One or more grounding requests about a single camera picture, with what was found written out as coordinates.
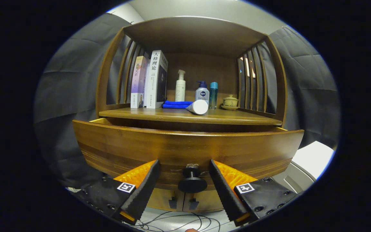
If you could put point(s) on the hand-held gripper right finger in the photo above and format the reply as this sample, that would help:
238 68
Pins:
225 191

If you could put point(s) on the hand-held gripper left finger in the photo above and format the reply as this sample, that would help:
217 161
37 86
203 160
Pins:
145 190

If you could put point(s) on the brown wooden drawer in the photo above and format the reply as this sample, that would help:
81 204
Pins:
188 145

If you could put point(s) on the green and white tube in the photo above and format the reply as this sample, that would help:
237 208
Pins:
200 107

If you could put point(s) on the wooden cabinet door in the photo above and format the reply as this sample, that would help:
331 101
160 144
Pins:
208 203
161 199

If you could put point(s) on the wooden countertop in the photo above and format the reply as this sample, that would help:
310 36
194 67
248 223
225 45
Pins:
230 116

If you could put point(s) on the brown wooden cabinet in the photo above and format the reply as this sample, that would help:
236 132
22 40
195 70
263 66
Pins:
198 35

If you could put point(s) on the beige saucer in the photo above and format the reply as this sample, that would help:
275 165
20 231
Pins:
230 108

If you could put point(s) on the beige lidded teacup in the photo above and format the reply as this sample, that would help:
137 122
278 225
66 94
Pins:
230 101

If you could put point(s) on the white grooved panel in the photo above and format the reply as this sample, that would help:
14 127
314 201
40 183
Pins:
311 161

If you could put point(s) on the blue folded cloth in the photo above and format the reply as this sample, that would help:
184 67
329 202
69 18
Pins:
175 104

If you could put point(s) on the slim teal bottle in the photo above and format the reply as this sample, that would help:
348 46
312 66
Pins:
213 96

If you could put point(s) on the white bottle with blue pump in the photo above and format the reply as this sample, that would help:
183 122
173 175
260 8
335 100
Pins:
202 93

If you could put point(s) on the purple paperback book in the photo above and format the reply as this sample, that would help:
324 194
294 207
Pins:
137 83

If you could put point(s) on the thick white book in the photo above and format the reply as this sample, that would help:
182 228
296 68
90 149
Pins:
152 80

